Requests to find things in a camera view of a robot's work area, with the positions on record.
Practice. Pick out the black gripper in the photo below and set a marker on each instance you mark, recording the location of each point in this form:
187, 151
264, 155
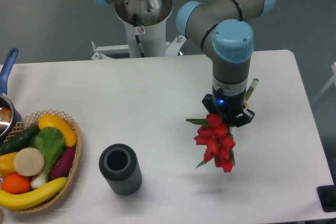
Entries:
230, 106

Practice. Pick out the red tulip bouquet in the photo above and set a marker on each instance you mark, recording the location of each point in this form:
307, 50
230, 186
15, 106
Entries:
217, 136

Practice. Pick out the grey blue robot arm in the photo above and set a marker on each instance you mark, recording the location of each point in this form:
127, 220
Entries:
220, 30

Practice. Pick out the dark grey ribbed vase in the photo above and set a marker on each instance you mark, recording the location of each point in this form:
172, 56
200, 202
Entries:
119, 166

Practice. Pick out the black device at edge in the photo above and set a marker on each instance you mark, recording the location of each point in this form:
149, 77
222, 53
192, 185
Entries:
327, 197

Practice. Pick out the purple sweet potato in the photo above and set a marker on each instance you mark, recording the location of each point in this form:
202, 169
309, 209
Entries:
63, 165

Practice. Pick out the green bok choy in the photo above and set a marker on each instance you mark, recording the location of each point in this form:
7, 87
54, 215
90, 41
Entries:
51, 143

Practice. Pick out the woven wicker basket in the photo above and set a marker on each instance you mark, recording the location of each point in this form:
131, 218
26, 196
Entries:
32, 120

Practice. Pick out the green cucumber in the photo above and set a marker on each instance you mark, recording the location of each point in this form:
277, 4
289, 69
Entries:
19, 141

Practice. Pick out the yellow bell pepper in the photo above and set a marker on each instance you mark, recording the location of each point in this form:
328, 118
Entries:
7, 164

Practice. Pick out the orange fruit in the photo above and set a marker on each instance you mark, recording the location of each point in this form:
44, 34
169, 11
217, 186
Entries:
16, 184

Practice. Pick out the yellow banana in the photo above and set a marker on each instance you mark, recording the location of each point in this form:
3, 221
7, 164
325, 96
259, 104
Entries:
32, 198

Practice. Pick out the white furniture frame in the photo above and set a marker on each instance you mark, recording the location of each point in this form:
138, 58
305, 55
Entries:
330, 83

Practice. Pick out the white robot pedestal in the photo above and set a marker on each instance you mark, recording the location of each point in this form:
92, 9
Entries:
145, 27

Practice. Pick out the blue handled saucepan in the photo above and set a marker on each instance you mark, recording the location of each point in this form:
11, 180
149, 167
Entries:
9, 115

